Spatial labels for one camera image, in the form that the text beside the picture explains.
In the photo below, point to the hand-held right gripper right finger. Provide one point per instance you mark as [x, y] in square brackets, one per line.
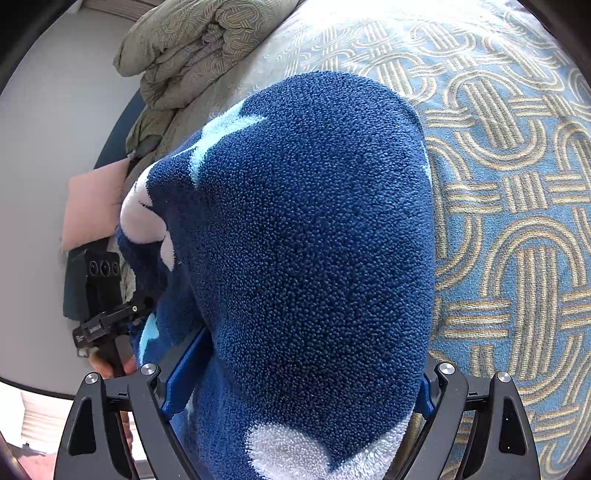
[427, 397]

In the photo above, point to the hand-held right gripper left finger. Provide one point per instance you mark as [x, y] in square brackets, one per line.
[180, 387]

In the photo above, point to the blue fleece star-print pants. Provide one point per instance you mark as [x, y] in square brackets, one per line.
[300, 230]

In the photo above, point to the person's left hand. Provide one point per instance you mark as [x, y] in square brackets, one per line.
[99, 365]

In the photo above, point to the pink cushion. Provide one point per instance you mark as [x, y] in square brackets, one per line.
[92, 203]

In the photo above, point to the blue patterned bed blanket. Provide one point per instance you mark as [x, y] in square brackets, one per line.
[508, 184]

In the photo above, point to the grey-green folded quilt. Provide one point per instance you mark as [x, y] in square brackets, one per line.
[184, 55]

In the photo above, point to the dark blue bed frame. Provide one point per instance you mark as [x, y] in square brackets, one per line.
[117, 134]

